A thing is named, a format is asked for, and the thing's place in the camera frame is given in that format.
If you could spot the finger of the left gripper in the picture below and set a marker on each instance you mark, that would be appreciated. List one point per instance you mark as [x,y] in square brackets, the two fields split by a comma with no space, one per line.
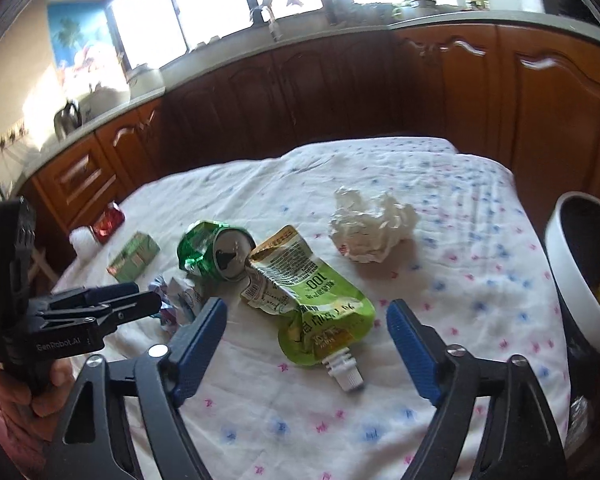
[107,292]
[104,319]

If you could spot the blue white wrapper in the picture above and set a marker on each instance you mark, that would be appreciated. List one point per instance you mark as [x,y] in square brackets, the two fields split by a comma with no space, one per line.
[182,299]

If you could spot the small red wrapper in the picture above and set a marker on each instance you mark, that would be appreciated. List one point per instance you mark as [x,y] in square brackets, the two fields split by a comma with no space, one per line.
[107,223]

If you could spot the black bin with white rim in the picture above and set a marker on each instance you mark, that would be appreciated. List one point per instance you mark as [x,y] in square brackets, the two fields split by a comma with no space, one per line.
[572,247]

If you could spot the chrome sink faucet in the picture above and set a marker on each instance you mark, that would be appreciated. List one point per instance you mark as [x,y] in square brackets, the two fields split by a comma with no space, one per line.
[263,14]

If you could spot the steel electric kettle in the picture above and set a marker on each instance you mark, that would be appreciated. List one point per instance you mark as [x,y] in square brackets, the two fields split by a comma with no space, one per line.
[67,120]

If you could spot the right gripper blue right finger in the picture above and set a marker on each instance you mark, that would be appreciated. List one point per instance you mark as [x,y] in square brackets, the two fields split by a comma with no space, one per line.
[520,438]

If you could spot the white floral tablecloth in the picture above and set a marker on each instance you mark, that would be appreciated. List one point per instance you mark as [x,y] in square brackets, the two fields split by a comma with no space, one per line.
[474,270]

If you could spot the condiment jars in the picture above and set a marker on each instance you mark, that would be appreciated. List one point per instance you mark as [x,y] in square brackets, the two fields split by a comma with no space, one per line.
[478,5]

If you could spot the white ceramic pot with lid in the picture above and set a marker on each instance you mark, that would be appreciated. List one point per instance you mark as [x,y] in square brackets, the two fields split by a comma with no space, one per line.
[419,8]

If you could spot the white rice cooker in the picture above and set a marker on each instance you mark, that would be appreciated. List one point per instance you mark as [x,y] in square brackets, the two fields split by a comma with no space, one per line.
[102,100]

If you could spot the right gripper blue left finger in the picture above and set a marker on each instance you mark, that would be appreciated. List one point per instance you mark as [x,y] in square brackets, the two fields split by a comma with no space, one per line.
[93,439]

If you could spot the white tissue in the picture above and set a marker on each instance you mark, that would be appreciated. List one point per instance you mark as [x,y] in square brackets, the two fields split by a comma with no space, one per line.
[366,229]

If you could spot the green spout pouch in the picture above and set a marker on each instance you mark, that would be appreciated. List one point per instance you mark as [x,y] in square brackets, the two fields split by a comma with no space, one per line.
[321,314]

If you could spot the blue palm tree poster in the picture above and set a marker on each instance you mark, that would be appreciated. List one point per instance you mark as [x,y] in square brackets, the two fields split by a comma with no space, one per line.
[76,28]

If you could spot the person's left hand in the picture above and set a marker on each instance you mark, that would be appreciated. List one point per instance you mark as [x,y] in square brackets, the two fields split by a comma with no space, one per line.
[28,422]

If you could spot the wooden knife block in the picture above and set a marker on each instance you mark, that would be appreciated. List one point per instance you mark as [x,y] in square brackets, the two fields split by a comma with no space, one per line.
[337,11]

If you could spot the crushed green can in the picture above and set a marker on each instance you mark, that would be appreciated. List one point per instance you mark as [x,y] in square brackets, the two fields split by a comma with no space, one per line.
[215,250]

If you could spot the green juice carton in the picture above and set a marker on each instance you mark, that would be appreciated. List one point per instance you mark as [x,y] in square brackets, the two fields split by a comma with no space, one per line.
[135,256]

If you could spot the wooden lower cabinets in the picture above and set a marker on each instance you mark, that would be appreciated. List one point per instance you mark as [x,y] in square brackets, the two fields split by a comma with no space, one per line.
[526,95]

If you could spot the white pot by window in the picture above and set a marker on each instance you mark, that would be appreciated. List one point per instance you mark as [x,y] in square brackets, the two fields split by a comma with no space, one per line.
[144,79]

